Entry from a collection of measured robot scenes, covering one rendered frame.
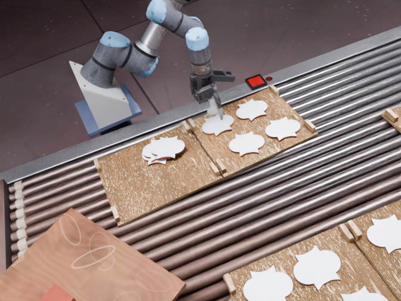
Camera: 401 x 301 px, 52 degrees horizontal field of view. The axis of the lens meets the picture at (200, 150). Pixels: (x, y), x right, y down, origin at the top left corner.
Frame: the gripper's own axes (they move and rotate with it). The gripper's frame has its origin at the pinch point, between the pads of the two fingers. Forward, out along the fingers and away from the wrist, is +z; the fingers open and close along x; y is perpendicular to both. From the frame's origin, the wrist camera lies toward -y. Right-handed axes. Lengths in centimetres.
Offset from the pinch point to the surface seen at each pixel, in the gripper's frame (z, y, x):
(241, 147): 8.0, -2.1, 17.1
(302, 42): 102, -144, -148
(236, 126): 9.1, -6.2, 4.9
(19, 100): 103, 103, -225
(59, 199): 11, 69, 0
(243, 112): 7.9, -12.0, -0.1
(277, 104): 9.1, -26.7, 2.6
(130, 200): 9.2, 44.4, 17.7
